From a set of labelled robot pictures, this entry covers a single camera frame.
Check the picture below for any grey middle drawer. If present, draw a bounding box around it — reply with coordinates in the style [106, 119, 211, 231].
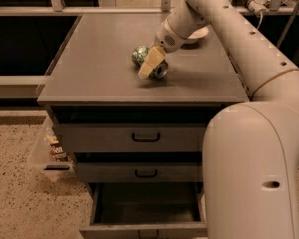
[74, 162, 202, 183]

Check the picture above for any grey bottom drawer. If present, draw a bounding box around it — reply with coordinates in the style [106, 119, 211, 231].
[80, 183, 207, 239]

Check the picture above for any white paper bowl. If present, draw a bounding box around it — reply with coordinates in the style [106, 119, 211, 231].
[185, 27, 209, 45]

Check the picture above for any crushed green soda can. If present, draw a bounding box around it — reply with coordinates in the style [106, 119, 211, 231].
[132, 46, 168, 79]

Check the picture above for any grey drawer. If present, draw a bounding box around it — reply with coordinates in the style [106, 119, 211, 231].
[80, 183, 207, 239]
[74, 162, 202, 183]
[53, 124, 205, 153]

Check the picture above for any grey drawer cabinet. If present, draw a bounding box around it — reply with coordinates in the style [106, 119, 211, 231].
[36, 13, 253, 239]

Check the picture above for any grey metal rod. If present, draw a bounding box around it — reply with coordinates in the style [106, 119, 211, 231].
[276, 0, 299, 48]

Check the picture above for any red snack package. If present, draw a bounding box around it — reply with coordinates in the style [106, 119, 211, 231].
[50, 140, 68, 161]

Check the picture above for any white power strip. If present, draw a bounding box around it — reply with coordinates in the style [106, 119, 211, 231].
[241, 0, 269, 17]

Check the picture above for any clear plastic storage bin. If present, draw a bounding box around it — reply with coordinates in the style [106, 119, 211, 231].
[27, 117, 75, 181]

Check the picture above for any grey top drawer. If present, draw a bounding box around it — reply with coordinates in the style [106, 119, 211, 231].
[53, 124, 205, 153]

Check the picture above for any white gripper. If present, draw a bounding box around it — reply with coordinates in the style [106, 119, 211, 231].
[138, 20, 185, 79]

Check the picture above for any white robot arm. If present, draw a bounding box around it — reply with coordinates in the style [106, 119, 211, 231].
[138, 0, 299, 239]

